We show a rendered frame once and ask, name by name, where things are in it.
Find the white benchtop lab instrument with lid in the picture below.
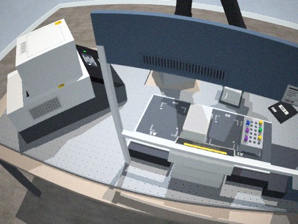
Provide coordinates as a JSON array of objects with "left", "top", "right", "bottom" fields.
[{"left": 7, "top": 19, "right": 110, "bottom": 144}]

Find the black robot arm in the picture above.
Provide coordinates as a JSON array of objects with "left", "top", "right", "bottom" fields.
[{"left": 174, "top": 0, "right": 247, "bottom": 29}]

